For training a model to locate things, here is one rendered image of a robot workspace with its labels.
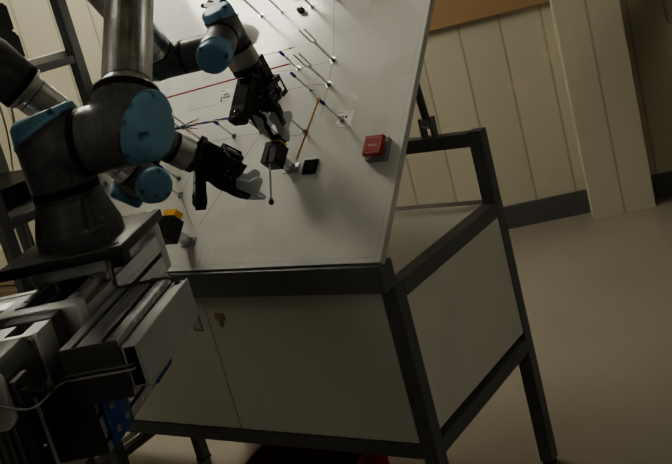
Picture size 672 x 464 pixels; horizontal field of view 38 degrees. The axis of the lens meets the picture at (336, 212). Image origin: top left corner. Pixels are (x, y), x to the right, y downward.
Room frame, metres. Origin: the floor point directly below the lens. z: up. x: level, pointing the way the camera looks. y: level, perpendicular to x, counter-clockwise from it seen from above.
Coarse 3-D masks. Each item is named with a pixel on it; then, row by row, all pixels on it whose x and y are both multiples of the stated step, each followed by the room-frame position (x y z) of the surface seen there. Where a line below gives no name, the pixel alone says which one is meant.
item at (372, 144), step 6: (366, 138) 2.19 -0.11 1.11; (372, 138) 2.18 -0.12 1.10; (378, 138) 2.17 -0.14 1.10; (384, 138) 2.17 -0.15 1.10; (366, 144) 2.18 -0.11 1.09; (372, 144) 2.17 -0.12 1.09; (378, 144) 2.16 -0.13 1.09; (366, 150) 2.17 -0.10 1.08; (372, 150) 2.16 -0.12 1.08; (378, 150) 2.15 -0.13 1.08; (366, 156) 2.17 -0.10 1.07
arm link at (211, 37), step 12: (216, 24) 2.18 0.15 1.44; (204, 36) 2.14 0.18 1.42; (216, 36) 2.12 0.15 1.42; (228, 36) 2.15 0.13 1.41; (180, 48) 2.14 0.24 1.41; (192, 48) 2.13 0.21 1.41; (204, 48) 2.10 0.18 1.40; (216, 48) 2.09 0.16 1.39; (228, 48) 2.11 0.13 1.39; (192, 60) 2.13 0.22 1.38; (204, 60) 2.11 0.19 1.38; (216, 60) 2.10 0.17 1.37; (228, 60) 2.11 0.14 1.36; (192, 72) 2.16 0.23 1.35; (216, 72) 2.11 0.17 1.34
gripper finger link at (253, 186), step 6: (240, 180) 2.18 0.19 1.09; (252, 180) 2.18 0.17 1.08; (258, 180) 2.19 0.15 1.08; (240, 186) 2.18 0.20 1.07; (246, 186) 2.19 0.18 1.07; (252, 186) 2.19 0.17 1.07; (258, 186) 2.19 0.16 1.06; (252, 192) 2.19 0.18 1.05; (258, 192) 2.20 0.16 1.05; (252, 198) 2.19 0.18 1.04; (258, 198) 2.20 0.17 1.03; (264, 198) 2.22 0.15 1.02
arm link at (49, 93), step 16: (0, 48) 1.89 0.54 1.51; (0, 64) 1.86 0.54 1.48; (16, 64) 1.87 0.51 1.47; (32, 64) 1.91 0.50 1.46; (0, 80) 1.86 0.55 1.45; (16, 80) 1.86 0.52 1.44; (32, 80) 1.88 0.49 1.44; (0, 96) 1.87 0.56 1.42; (16, 96) 1.86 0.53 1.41; (32, 96) 1.88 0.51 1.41; (48, 96) 1.89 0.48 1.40; (64, 96) 1.92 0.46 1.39; (32, 112) 1.89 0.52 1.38; (112, 176) 1.94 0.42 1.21; (128, 176) 1.93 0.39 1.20; (144, 176) 1.92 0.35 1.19; (160, 176) 1.94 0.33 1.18; (144, 192) 1.92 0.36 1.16; (160, 192) 1.93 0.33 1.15
